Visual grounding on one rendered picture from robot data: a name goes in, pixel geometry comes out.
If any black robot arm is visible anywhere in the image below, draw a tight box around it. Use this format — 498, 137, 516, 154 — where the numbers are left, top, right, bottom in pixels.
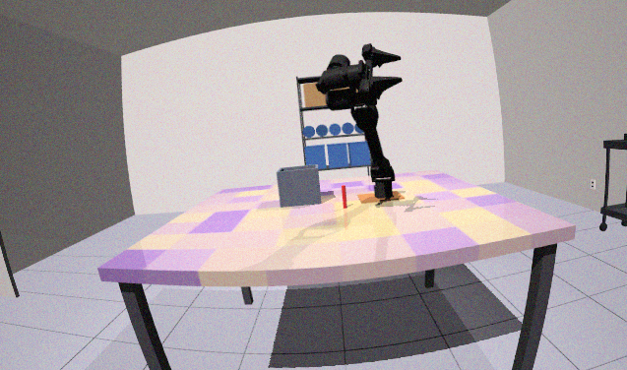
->
315, 54, 396, 199

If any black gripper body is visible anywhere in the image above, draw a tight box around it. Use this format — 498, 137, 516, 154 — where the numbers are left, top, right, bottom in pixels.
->
340, 43, 378, 106

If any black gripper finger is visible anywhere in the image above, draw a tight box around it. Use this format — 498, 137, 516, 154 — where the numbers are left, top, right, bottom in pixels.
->
372, 46, 402, 68
370, 76, 402, 100

